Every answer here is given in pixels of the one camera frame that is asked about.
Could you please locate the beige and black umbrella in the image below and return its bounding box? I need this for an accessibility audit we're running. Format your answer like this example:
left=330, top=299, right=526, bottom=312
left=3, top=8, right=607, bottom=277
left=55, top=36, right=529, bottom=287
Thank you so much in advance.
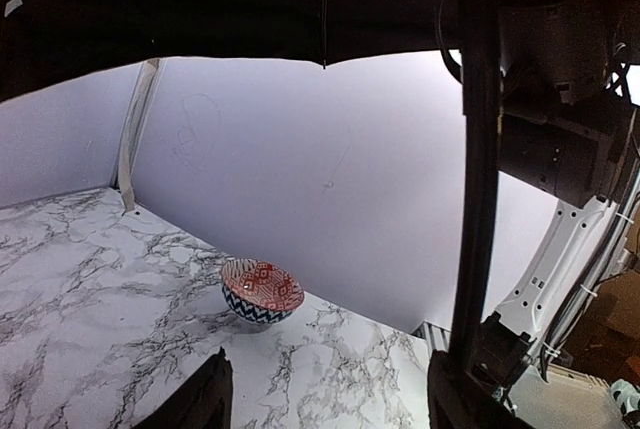
left=1, top=0, right=501, bottom=370

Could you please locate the right aluminium frame post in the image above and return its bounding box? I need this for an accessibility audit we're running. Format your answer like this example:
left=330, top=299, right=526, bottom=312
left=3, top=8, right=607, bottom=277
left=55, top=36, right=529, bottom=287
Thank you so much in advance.
left=116, top=58, right=165, bottom=214

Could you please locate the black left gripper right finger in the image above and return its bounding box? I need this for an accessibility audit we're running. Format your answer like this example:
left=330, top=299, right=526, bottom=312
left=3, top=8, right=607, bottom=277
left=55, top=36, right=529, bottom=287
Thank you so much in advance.
left=428, top=351, right=532, bottom=429

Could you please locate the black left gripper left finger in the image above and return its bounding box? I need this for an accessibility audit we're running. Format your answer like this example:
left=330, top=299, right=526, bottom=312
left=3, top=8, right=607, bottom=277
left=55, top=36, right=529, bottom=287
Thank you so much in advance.
left=134, top=348, right=233, bottom=429

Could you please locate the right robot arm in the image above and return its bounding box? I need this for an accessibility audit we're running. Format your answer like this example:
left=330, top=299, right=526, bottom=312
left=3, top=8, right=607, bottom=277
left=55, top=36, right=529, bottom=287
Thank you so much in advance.
left=474, top=0, right=639, bottom=397

